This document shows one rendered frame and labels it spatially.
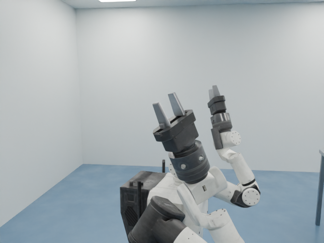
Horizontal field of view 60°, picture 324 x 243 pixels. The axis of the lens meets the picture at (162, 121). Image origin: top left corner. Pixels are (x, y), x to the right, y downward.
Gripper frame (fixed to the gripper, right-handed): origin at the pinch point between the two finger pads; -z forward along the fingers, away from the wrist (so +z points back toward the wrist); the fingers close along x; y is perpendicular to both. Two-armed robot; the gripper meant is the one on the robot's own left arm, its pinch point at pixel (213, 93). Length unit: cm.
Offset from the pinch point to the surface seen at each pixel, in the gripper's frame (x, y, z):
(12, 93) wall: -219, 154, -101
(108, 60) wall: -361, 30, -198
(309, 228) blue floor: -184, -149, 118
